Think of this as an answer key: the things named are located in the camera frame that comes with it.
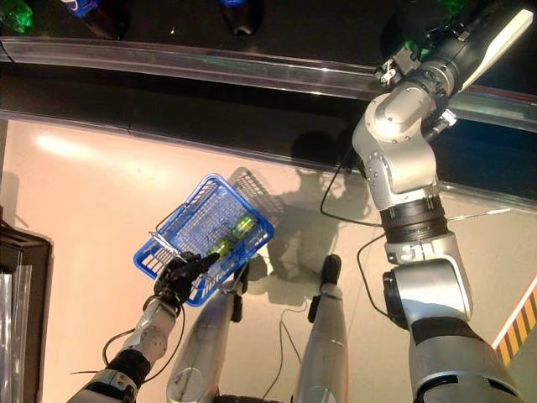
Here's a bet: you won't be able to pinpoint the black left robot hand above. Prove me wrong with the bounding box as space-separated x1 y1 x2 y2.
152 250 220 304

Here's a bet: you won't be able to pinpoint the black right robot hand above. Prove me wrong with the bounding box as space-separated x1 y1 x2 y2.
419 7 535 98

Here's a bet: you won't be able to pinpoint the blue plastic shopping basket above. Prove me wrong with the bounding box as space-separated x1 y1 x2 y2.
133 173 276 308

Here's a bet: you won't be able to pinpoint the dark brown side shelf unit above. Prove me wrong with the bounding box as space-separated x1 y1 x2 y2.
0 203 55 403

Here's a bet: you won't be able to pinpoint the low dark base shelf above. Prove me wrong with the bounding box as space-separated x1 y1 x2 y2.
0 62 537 213

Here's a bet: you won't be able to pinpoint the yellow black hazard tape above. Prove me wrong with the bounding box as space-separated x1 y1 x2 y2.
493 279 537 366

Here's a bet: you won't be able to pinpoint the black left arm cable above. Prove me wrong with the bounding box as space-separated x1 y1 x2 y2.
69 300 186 381

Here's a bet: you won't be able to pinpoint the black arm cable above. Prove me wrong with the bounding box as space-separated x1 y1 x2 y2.
320 144 404 320
69 300 186 381

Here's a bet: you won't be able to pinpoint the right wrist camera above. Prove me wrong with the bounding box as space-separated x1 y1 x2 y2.
374 44 422 88

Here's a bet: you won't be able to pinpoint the thin black leg cable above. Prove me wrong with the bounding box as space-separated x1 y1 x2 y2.
258 305 314 403

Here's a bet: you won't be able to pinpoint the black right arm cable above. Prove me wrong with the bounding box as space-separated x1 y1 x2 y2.
320 144 404 320

